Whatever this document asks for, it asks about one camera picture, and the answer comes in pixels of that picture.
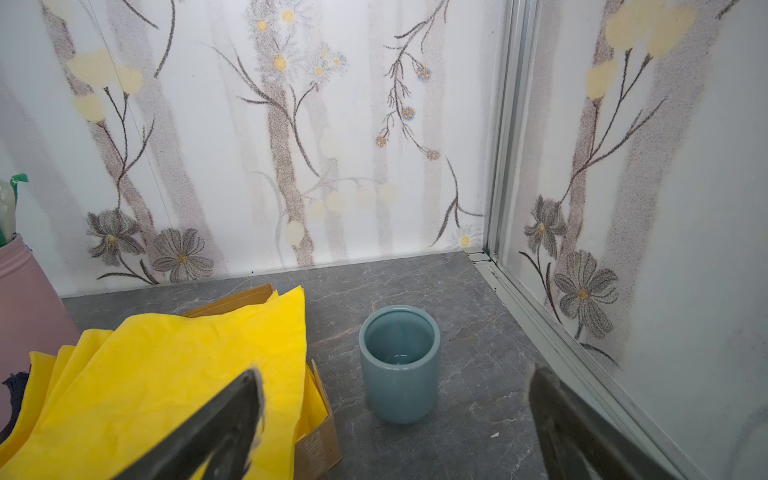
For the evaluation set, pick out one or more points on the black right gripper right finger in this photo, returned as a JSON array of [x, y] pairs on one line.
[[576, 441]]

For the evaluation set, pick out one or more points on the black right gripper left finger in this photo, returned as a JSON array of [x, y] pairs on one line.
[[215, 441]]

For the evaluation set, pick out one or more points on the yellow paper napkin stack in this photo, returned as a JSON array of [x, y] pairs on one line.
[[95, 408]]

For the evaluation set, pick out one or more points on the pink straw holder cup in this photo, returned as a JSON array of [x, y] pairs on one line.
[[33, 317]]

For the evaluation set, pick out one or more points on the teal ceramic cup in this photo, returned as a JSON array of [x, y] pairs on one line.
[[400, 355]]

